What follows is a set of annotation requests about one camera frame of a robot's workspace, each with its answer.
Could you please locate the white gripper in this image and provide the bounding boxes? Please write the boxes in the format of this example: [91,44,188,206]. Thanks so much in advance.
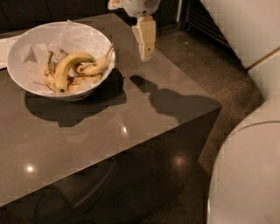
[108,0,161,62]

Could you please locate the large yellow banana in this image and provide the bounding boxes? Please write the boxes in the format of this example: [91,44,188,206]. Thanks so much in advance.
[54,52,95,93]

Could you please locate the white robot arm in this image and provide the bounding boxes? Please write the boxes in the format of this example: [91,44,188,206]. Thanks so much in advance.
[200,0,280,224]

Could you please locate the white paper bowl liner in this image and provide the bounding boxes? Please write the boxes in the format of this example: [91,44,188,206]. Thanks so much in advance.
[22,19,115,96]

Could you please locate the spotted banana right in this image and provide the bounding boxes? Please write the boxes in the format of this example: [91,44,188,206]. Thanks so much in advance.
[73,43,115,76]

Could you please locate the spotted banana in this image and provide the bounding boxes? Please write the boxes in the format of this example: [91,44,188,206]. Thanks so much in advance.
[42,52,59,93]
[73,43,115,76]
[67,73,102,93]

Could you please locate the white ceramic bowl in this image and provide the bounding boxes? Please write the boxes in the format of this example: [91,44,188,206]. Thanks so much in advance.
[6,21,116,102]

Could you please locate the spotted banana bottom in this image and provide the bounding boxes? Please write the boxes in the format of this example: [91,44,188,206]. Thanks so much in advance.
[67,73,102,93]

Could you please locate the spotted banana left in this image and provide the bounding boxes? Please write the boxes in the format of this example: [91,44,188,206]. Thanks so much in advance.
[42,52,59,93]

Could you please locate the dark refrigerator with vent grille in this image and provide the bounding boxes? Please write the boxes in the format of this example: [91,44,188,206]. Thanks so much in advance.
[181,0,230,47]

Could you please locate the dark cabinets in background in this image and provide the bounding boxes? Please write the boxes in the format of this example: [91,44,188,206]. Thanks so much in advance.
[0,0,178,33]

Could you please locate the white napkin on table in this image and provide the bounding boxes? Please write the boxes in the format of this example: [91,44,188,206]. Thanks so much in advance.
[0,35,19,69]

